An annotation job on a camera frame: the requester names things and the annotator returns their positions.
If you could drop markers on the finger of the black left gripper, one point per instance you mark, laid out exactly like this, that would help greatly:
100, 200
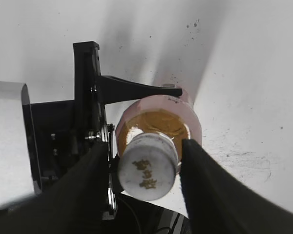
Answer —
115, 90

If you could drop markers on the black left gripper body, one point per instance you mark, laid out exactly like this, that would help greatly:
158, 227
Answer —
65, 131

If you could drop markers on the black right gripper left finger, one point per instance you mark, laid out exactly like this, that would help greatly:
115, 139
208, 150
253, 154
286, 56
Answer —
74, 205

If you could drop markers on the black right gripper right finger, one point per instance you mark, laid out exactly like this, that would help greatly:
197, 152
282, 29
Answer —
217, 203

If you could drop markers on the pink oolong tea bottle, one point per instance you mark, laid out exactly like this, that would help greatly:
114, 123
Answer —
161, 114

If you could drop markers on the white bottle cap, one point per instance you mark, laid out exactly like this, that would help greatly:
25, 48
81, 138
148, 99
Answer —
148, 166

